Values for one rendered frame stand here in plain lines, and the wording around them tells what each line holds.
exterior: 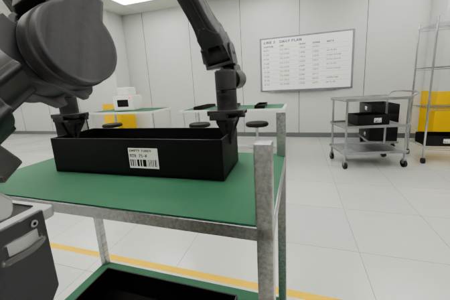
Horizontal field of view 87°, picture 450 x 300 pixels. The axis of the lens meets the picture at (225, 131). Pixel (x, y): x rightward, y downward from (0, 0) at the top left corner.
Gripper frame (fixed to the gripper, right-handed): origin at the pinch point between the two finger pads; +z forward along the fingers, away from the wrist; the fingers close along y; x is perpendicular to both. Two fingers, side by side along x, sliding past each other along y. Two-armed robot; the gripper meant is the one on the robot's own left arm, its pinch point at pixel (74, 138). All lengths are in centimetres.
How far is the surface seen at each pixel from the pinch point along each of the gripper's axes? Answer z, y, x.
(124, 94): 1, 247, -337
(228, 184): 8, -59, 10
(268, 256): 13, -70, 27
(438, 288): 104, -155, -76
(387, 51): -54, -241, -459
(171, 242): 106, 17, -82
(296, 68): -33, -82, -460
